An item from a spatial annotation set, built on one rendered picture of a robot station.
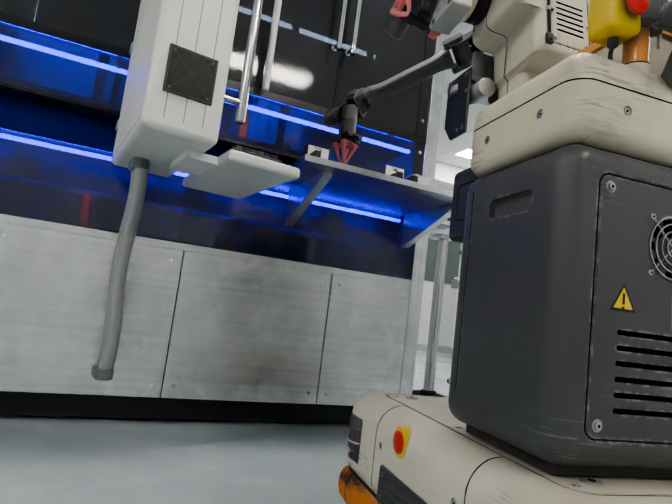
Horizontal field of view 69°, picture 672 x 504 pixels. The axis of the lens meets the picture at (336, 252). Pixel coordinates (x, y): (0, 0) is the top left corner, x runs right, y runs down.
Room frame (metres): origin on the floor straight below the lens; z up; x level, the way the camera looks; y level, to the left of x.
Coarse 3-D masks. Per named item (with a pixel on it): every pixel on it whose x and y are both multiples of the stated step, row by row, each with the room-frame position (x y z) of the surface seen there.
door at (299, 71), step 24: (240, 0) 1.68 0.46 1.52; (264, 0) 1.72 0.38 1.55; (288, 0) 1.75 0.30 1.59; (312, 0) 1.79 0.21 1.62; (336, 0) 1.83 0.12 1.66; (240, 24) 1.69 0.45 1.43; (264, 24) 1.72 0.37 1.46; (288, 24) 1.76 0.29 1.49; (312, 24) 1.79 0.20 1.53; (336, 24) 1.83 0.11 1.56; (240, 48) 1.69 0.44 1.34; (264, 48) 1.73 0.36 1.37; (288, 48) 1.76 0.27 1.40; (312, 48) 1.80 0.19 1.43; (240, 72) 1.70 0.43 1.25; (288, 72) 1.77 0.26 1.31; (312, 72) 1.80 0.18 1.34; (336, 72) 1.84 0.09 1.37; (288, 96) 1.77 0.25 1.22; (312, 96) 1.81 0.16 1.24
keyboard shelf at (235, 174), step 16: (176, 160) 1.30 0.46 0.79; (192, 160) 1.23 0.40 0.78; (208, 160) 1.23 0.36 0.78; (224, 160) 1.20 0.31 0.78; (240, 160) 1.19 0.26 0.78; (256, 160) 1.21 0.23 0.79; (192, 176) 1.45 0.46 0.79; (208, 176) 1.37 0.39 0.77; (224, 176) 1.35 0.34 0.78; (240, 176) 1.33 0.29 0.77; (256, 176) 1.30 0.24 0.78; (272, 176) 1.28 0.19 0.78; (288, 176) 1.26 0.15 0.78; (224, 192) 1.56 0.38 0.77; (240, 192) 1.53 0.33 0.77; (256, 192) 1.50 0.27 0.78
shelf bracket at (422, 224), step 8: (440, 208) 1.75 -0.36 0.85; (448, 208) 1.70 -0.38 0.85; (408, 216) 1.94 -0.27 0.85; (416, 216) 1.89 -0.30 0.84; (424, 216) 1.84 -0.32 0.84; (432, 216) 1.79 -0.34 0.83; (440, 216) 1.74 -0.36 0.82; (448, 216) 1.73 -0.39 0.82; (408, 224) 1.94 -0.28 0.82; (416, 224) 1.88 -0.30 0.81; (424, 224) 1.83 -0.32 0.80; (432, 224) 1.79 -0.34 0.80; (408, 232) 1.93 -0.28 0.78; (416, 232) 1.88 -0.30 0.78; (424, 232) 1.85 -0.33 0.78; (408, 240) 1.93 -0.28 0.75; (416, 240) 1.91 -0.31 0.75
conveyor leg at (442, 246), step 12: (444, 240) 2.24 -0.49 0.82; (444, 252) 2.24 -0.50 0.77; (444, 264) 2.24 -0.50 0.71; (444, 276) 2.25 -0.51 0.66; (432, 300) 2.25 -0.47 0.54; (432, 312) 2.25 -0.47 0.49; (432, 324) 2.24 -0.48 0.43; (432, 336) 2.24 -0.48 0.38; (432, 348) 2.24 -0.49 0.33; (432, 360) 2.24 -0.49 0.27; (432, 372) 2.24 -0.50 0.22; (432, 384) 2.24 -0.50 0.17
